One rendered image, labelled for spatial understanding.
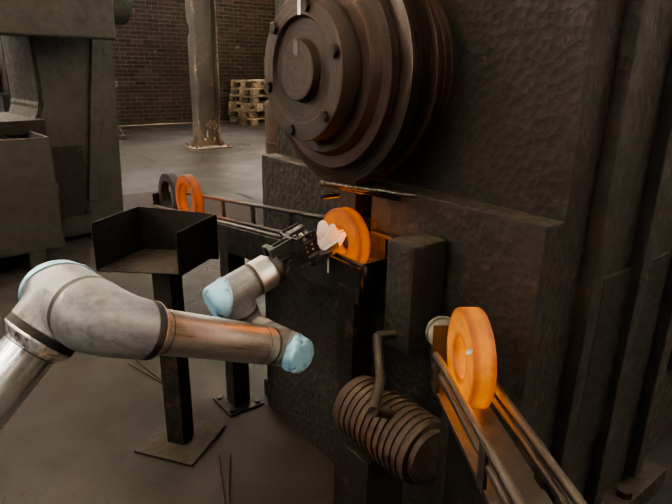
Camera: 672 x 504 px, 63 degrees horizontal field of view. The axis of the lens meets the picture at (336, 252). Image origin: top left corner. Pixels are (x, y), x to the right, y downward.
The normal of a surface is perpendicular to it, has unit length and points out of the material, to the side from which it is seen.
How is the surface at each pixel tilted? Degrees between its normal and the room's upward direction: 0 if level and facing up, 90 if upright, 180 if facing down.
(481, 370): 74
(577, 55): 90
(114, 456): 0
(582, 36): 90
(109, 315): 58
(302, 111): 90
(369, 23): 64
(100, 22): 90
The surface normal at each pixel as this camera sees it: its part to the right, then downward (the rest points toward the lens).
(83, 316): 0.06, -0.16
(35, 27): 0.71, 0.23
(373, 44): 0.18, 0.08
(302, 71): -0.79, 0.18
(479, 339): 0.05, -0.48
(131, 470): 0.02, -0.95
